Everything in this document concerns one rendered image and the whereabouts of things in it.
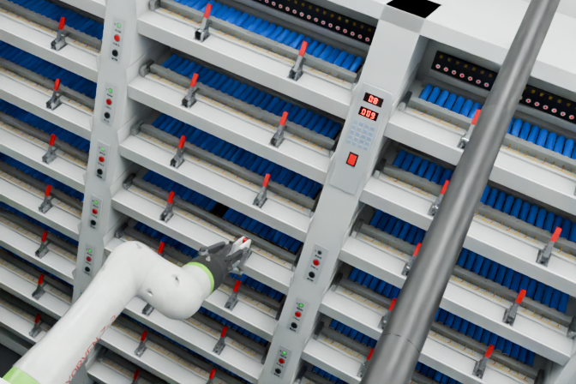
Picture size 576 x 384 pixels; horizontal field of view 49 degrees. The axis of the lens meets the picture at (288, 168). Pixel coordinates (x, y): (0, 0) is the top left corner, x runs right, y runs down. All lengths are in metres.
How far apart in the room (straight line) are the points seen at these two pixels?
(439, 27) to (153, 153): 0.88
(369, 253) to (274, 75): 0.52
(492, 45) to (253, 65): 0.56
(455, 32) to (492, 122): 0.89
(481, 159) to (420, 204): 1.10
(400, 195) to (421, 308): 1.20
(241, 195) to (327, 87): 0.41
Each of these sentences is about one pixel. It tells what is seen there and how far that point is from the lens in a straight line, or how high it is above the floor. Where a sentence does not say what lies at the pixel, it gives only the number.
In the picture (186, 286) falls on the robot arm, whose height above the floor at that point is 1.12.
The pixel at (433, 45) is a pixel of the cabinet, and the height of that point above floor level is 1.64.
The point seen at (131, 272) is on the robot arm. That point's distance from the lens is 1.45.
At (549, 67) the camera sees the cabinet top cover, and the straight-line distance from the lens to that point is 1.41.
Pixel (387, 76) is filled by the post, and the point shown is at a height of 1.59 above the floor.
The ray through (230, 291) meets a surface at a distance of 1.99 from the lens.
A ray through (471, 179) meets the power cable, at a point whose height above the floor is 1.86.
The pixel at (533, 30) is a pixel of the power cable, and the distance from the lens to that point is 0.61.
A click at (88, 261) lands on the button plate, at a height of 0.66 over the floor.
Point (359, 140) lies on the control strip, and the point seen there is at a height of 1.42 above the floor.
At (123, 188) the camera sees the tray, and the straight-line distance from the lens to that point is 2.01.
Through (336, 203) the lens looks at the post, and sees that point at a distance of 1.61.
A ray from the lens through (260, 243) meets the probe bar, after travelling 1.84.
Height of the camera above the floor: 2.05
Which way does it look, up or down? 29 degrees down
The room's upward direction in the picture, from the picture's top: 17 degrees clockwise
